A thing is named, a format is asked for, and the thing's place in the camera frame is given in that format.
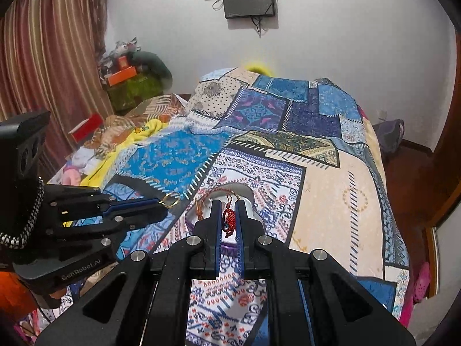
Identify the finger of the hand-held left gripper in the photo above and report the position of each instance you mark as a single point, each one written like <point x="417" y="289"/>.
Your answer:
<point x="144" y="216"/>
<point x="133" y="203"/>

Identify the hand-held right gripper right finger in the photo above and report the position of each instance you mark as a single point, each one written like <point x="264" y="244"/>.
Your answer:
<point x="239" y="256"/>

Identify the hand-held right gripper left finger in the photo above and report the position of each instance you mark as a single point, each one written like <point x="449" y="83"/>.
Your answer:
<point x="217" y="245"/>

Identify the purple heart-shaped box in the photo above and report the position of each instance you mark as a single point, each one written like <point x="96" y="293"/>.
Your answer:
<point x="248" y="194"/>

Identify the person's left forearm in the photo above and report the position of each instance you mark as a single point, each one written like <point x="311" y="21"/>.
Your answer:
<point x="14" y="292"/>

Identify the cartoon printed sheet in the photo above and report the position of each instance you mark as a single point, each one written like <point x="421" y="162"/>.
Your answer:
<point x="83" y="158"/>

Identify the red white box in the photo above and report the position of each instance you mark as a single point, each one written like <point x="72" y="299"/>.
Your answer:
<point x="86" y="128"/>

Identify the yellow cloth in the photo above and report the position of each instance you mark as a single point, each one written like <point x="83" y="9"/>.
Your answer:
<point x="151" y="128"/>

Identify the brown striped curtain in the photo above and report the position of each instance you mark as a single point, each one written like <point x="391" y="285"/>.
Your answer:
<point x="46" y="61"/>

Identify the orange brown striped blanket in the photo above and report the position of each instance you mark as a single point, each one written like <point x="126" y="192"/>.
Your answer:
<point x="158" y="106"/>

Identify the blue patchwork blanket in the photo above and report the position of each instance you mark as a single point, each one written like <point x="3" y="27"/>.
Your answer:
<point x="324" y="187"/>

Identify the green cloth covered stand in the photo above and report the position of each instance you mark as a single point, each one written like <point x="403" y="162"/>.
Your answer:
<point x="133" y="93"/>

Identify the orange box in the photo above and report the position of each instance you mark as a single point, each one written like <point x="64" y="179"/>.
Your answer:
<point x="122" y="75"/>

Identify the yellow round object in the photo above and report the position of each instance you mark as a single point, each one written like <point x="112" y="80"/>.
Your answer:
<point x="257" y="67"/>

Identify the pink clog shoe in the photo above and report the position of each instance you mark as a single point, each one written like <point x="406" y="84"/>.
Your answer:
<point x="422" y="281"/>

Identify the grey backpack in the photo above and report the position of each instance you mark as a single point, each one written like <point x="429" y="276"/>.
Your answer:
<point x="390" y="137"/>

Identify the white sliding wardrobe door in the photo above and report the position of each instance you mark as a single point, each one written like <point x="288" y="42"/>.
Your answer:
<point x="448" y="259"/>

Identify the brown wooden door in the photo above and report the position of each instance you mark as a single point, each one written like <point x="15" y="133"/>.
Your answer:
<point x="448" y="165"/>

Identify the white wall socket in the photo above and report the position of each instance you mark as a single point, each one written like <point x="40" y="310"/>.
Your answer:
<point x="381" y="115"/>

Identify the small black wall monitor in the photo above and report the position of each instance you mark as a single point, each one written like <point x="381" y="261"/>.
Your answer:
<point x="248" y="1"/>

